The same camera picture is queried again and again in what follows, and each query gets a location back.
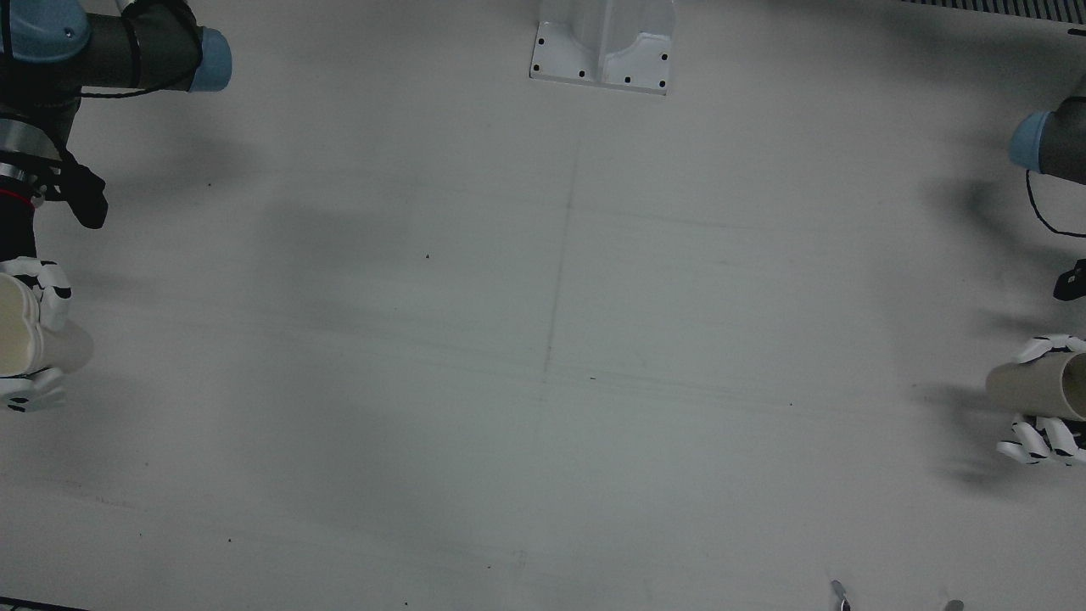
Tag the white paper cup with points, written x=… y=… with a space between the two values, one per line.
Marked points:
x=17 y=327

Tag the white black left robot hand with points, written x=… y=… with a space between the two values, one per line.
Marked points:
x=1031 y=441

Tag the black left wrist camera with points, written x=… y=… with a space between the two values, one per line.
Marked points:
x=1073 y=280

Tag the beige paper cup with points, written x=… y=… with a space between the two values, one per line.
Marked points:
x=1035 y=386

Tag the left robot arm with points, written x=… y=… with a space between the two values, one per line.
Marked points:
x=1069 y=144

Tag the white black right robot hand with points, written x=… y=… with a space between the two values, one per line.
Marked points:
x=53 y=293

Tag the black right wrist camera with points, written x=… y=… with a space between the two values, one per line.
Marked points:
x=85 y=199

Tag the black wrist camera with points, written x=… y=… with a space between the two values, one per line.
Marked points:
x=85 y=199
x=1073 y=280

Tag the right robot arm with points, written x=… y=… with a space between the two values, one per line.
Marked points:
x=136 y=51

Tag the white mounting pedestal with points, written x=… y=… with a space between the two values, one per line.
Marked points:
x=602 y=51

